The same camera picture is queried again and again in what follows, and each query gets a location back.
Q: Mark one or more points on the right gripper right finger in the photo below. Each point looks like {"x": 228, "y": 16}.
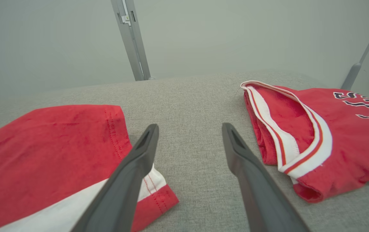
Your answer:
{"x": 262, "y": 193}

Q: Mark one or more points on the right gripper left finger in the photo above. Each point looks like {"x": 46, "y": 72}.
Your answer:
{"x": 123, "y": 193}

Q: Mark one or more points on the red shirt with white trim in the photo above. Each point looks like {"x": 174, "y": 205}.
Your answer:
{"x": 49, "y": 154}

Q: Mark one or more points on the thin slanted grey rod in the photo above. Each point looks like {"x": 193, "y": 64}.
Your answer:
{"x": 351, "y": 77}

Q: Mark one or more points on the grey metal post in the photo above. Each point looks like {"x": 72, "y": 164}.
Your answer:
{"x": 133, "y": 48}

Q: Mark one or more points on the small white bracket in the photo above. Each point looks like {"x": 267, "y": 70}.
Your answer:
{"x": 126, "y": 20}

